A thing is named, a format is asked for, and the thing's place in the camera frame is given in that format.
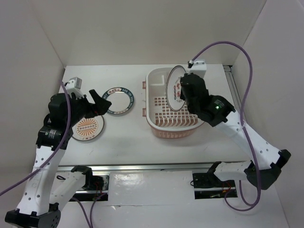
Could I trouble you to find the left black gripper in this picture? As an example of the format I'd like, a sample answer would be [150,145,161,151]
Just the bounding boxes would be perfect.
[66,89,111,126]

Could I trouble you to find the white plate red characters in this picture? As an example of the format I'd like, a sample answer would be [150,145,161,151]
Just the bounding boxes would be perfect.
[165,65,186,112]

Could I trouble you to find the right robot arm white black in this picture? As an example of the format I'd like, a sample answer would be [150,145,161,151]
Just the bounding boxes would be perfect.
[180,73,291,190]

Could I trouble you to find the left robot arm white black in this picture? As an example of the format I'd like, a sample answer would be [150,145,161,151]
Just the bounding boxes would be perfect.
[5,89,111,228]

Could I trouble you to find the white orange plastic dish rack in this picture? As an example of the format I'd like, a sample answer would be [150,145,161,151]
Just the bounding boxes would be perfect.
[142,67,204,139]

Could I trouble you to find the white plate dark teal rim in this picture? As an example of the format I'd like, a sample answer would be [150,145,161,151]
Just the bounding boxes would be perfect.
[102,87,135,115]

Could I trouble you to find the white plate orange sunburst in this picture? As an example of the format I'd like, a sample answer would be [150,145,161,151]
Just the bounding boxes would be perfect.
[72,116,105,142]

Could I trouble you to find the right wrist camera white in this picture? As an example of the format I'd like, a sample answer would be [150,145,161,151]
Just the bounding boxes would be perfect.
[188,59,207,78]

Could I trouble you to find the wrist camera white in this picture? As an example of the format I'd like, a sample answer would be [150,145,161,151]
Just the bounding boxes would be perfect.
[65,77,84,99]
[188,59,207,78]

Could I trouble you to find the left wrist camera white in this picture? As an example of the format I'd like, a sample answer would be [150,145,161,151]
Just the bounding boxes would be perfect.
[65,77,84,99]

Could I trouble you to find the aluminium rail right side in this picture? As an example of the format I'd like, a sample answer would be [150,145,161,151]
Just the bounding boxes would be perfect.
[222,65,241,116]

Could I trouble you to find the aluminium rail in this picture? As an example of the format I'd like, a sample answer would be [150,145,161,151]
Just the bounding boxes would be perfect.
[57,160,250,174]
[222,65,241,116]

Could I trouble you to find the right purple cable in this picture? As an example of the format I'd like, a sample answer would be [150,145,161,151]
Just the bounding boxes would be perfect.
[189,41,262,212]

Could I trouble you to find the purple cable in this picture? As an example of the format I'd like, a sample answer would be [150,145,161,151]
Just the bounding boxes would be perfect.
[0,81,109,228]
[189,41,262,212]

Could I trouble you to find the aluminium rail front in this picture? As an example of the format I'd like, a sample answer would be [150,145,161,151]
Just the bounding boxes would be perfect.
[57,160,250,174]

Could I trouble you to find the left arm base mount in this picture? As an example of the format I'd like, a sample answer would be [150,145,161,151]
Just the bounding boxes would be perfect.
[72,175,109,202]

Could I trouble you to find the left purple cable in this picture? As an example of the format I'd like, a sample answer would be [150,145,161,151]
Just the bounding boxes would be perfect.
[0,81,109,228]

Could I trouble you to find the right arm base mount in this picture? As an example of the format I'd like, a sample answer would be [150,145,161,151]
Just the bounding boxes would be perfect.
[190,173,238,200]

